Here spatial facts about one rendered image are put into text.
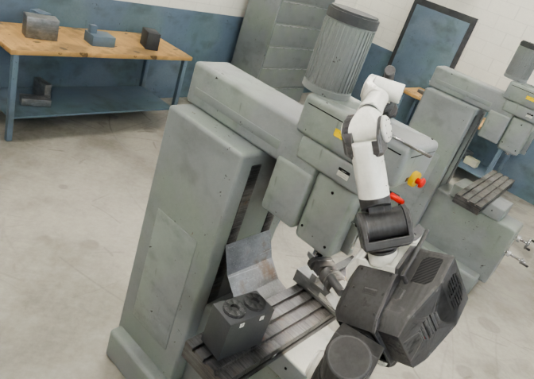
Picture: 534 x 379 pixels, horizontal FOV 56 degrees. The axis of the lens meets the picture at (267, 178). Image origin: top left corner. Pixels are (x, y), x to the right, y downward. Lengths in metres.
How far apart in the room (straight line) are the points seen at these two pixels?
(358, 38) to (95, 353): 2.27
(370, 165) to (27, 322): 2.43
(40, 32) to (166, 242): 3.12
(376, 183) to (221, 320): 0.83
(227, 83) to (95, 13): 3.91
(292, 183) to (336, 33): 0.60
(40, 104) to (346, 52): 3.94
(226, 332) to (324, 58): 1.07
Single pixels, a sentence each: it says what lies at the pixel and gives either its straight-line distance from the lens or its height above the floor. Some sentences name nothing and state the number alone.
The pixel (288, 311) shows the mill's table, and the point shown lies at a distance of 2.34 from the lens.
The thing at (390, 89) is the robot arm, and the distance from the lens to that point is 1.66.
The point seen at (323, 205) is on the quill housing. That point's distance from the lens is 1.97.
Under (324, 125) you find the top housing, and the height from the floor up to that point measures 1.81.
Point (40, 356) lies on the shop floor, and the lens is 3.16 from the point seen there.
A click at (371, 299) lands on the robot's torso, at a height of 1.57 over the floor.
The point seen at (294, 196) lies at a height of 1.48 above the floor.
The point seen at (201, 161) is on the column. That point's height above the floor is 1.42.
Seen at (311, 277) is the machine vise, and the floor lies 1.01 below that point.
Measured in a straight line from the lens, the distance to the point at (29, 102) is 5.36.
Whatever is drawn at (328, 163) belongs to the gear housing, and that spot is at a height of 1.68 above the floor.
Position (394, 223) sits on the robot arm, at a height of 1.77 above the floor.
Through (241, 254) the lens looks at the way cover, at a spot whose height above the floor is 1.02.
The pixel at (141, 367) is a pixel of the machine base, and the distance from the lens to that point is 2.90.
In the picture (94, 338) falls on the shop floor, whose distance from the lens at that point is 3.26.
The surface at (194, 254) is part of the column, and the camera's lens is 2.37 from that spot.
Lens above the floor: 2.37
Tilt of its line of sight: 25 degrees down
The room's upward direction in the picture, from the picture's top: 19 degrees clockwise
